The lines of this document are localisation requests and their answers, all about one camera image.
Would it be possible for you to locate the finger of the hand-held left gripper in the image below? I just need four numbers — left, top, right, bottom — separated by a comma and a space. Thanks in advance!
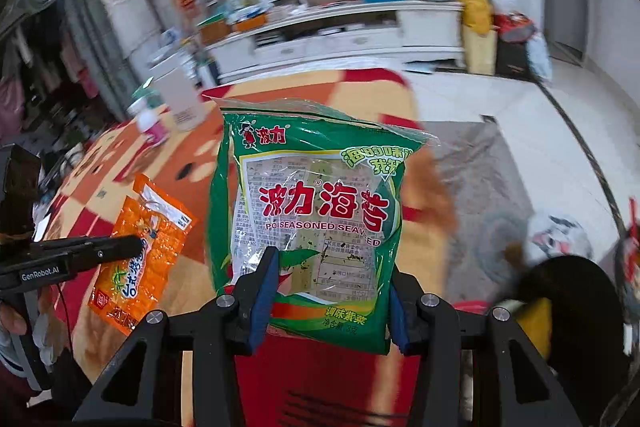
30, 234, 144, 269

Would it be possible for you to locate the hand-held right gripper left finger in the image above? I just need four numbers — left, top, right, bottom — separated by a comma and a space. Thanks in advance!
72, 247, 281, 427

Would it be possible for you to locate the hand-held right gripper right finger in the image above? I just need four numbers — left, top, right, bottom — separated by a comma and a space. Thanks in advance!
387, 267, 571, 427

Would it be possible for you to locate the orange snack packet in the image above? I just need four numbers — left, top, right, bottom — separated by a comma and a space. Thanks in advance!
87, 173, 198, 335

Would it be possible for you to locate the green seaweed snack packet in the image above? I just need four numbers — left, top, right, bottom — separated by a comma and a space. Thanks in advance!
201, 88, 438, 357

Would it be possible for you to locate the grey trash bin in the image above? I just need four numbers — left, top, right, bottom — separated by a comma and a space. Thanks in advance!
612, 227, 640, 298

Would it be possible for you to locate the person's left hand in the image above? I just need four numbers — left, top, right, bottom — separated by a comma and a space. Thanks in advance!
0, 299, 28, 337

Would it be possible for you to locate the red striped garment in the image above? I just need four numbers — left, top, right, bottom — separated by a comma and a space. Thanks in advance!
235, 347, 421, 427

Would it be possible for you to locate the printed orange red blanket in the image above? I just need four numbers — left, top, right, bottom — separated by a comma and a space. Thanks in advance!
47, 67, 456, 408

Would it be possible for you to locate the white bottle pink label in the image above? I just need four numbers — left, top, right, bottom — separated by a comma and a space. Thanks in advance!
127, 99, 168, 145

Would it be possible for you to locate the grey floor rug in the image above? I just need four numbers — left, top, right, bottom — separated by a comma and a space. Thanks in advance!
420, 117, 536, 298

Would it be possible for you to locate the white box-shaped appliance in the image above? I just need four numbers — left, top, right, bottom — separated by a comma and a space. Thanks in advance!
150, 57, 206, 130

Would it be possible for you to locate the cat print floor mat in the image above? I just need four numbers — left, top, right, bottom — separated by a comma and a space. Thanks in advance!
525, 214, 596, 268

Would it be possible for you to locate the lace covered standing appliance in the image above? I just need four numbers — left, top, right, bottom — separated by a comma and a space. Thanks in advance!
97, 0, 151, 58

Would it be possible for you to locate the white tv cabinet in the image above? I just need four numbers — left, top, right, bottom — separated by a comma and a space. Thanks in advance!
205, 0, 466, 82

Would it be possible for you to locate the beige paper bag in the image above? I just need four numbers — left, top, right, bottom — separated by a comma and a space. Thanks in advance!
465, 29, 498, 75

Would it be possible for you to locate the black shopping bag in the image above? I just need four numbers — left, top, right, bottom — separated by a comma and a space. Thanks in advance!
495, 39, 533, 80

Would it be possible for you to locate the white printed plastic bag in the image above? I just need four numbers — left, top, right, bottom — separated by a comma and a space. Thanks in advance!
527, 34, 553, 82

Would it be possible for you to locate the red gift bag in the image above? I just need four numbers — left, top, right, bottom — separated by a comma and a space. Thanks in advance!
495, 12, 536, 42

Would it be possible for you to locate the yellow bag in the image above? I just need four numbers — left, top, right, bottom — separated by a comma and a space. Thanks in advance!
460, 0, 493, 35

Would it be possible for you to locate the black cable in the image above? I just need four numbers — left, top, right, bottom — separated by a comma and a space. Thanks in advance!
54, 281, 72, 358

